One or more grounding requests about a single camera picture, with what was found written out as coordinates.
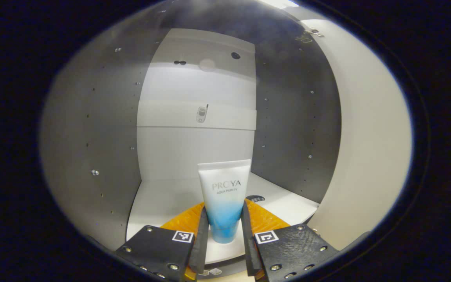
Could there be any large ceiling light panel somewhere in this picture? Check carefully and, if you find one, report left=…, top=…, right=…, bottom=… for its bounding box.
left=257, top=0, right=300, bottom=8

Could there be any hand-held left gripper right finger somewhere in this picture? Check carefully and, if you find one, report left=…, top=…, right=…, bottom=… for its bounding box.
left=241, top=199, right=341, bottom=282

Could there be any white and blue bottle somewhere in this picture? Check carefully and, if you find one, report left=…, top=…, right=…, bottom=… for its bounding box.
left=197, top=159, right=252, bottom=244

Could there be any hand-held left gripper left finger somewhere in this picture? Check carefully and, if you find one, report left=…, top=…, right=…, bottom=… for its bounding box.
left=116, top=202, right=209, bottom=282

